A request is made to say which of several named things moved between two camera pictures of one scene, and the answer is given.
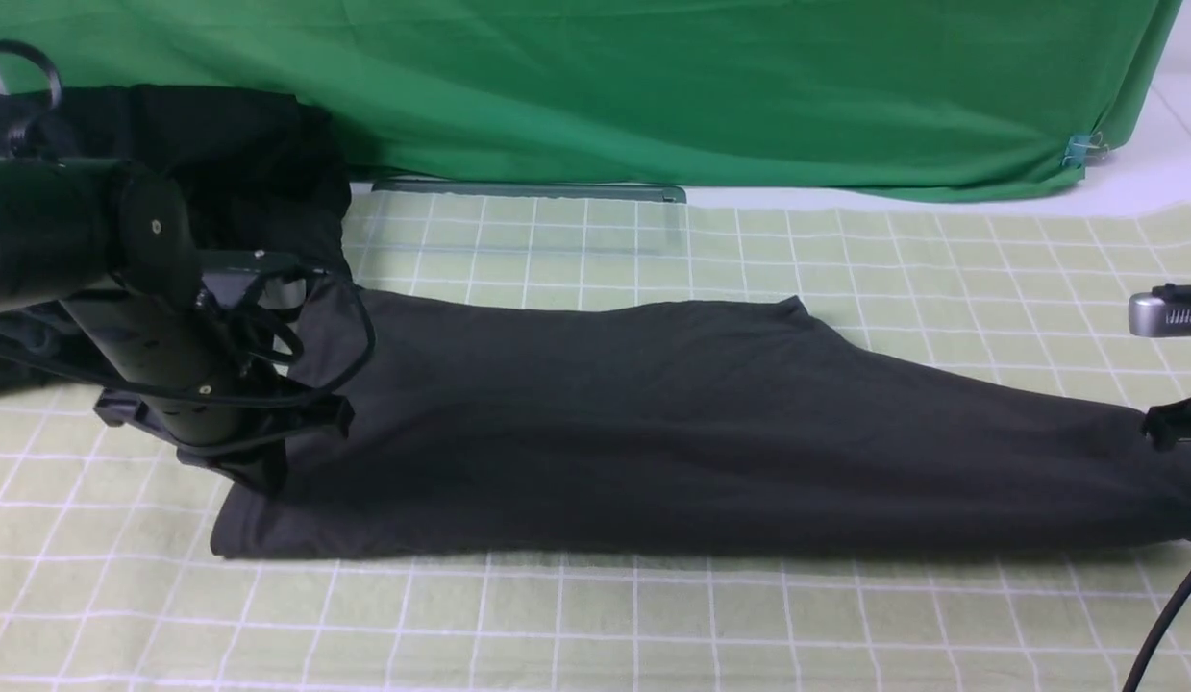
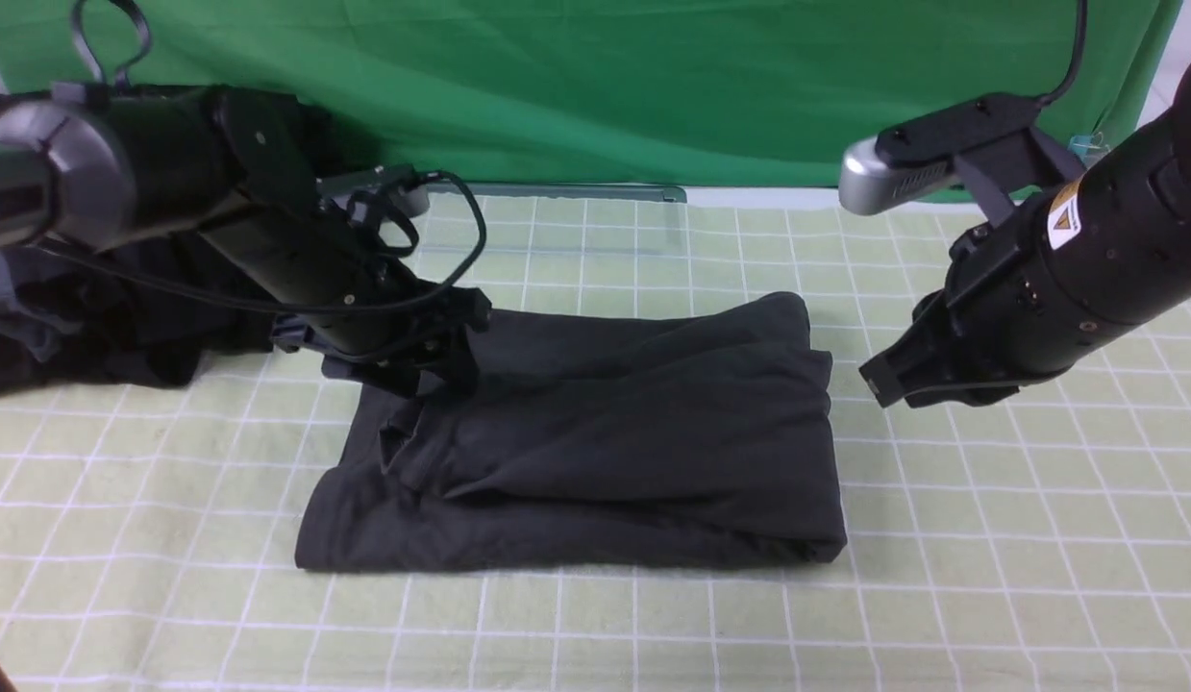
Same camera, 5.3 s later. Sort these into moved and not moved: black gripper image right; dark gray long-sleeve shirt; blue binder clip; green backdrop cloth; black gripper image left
Moved: dark gray long-sleeve shirt; black gripper image left; black gripper image right
Not moved: blue binder clip; green backdrop cloth
